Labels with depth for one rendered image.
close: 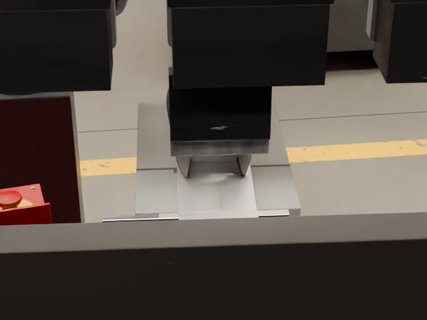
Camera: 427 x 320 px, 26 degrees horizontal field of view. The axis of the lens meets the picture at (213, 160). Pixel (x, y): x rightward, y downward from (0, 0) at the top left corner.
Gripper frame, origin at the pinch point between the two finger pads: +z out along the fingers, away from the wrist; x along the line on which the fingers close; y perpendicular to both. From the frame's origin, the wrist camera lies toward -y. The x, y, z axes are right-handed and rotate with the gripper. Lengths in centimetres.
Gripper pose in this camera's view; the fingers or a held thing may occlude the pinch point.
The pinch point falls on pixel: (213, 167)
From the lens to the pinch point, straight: 106.5
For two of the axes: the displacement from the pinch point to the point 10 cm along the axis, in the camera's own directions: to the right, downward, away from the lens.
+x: 10.0, -0.3, 0.5
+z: 0.4, 9.8, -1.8
